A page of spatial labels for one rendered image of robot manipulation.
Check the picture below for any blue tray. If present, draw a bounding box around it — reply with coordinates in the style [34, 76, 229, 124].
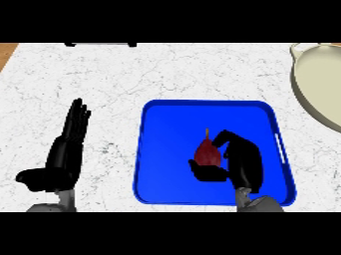
[131, 99, 297, 207]

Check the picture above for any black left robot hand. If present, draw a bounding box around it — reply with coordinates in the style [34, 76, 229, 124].
[14, 98, 93, 193]

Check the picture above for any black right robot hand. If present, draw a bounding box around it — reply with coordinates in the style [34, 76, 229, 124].
[186, 129, 264, 194]

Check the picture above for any cream pot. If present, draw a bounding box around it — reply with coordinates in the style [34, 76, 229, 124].
[288, 43, 341, 138]

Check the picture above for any red pear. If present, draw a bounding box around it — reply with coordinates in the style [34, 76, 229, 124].
[192, 127, 223, 167]

